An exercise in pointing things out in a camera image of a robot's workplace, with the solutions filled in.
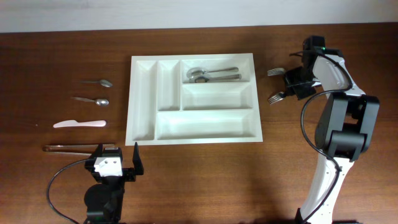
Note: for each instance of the white plastic cutlery tray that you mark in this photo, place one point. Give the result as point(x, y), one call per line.
point(164, 108)

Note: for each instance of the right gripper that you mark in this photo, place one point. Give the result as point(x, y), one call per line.
point(290, 83)

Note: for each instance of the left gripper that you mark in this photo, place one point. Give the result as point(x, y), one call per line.
point(127, 173)

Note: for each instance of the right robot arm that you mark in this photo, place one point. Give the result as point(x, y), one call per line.
point(344, 130)

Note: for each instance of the metal tongs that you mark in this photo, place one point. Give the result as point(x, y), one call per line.
point(83, 150)

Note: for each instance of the metal fork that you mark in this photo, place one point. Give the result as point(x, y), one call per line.
point(276, 71)
point(277, 97)

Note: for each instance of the large metal spoon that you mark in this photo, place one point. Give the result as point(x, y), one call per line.
point(197, 71)
point(203, 79)

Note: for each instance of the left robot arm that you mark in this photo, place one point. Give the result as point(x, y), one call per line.
point(104, 200)

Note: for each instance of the small metal teaspoon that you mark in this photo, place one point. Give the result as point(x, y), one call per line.
point(102, 82)
point(99, 102)

